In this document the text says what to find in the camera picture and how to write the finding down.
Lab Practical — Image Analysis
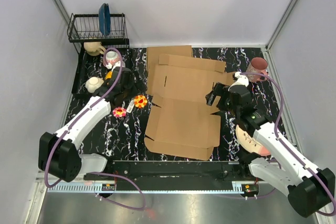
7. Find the brown cardboard box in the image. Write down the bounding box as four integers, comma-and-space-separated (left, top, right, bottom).
144, 54, 234, 161
146, 45, 193, 71

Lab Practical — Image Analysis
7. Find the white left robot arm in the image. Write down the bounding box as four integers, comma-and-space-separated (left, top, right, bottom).
38, 67, 146, 182

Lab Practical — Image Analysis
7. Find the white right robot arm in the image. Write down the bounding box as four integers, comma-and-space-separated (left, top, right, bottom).
206, 82, 335, 218

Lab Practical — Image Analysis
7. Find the closed brown cardboard box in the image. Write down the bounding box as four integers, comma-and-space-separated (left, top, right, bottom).
146, 45, 193, 71

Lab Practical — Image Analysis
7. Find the orange sunflower plush toy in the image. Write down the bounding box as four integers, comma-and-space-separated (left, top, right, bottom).
133, 95, 148, 109

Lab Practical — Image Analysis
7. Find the orange yellow ribbed bowl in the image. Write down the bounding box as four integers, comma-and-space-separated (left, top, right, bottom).
104, 71, 112, 80

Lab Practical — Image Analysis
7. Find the pink sunflower plush toy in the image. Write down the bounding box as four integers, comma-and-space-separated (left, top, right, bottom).
112, 107, 127, 118

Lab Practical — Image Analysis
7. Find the pink patterned bowl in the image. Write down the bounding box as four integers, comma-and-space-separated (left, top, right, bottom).
103, 50, 122, 69

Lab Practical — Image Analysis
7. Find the white flower-shaped cup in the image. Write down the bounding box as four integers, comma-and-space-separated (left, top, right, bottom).
85, 77, 104, 93

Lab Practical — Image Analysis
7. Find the pink patterned mug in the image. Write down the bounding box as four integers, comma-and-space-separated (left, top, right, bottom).
246, 57, 268, 83

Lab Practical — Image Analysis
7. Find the cream pink floral plate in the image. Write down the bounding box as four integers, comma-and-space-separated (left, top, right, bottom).
236, 125, 270, 156

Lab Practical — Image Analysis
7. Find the cream ceramic mug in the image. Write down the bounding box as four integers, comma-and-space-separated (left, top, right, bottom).
83, 41, 106, 56

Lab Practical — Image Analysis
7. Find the blue plate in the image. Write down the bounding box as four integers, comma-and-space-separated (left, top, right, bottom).
98, 3, 111, 36

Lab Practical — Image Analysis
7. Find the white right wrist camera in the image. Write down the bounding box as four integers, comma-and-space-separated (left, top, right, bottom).
230, 71, 249, 87

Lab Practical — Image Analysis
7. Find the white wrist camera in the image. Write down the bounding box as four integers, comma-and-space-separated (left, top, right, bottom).
230, 71, 249, 87
110, 61, 125, 72

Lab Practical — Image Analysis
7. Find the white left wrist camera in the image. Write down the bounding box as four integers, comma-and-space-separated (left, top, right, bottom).
110, 61, 125, 72

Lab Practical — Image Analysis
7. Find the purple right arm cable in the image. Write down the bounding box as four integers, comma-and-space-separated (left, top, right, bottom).
215, 71, 336, 217

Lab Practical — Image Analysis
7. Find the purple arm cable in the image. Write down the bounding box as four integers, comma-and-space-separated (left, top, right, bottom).
43, 47, 146, 211
215, 71, 336, 217

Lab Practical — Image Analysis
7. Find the black wire dish rack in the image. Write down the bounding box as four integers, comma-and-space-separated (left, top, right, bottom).
67, 13, 130, 98

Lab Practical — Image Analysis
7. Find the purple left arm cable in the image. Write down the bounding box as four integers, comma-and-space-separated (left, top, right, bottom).
43, 47, 146, 211

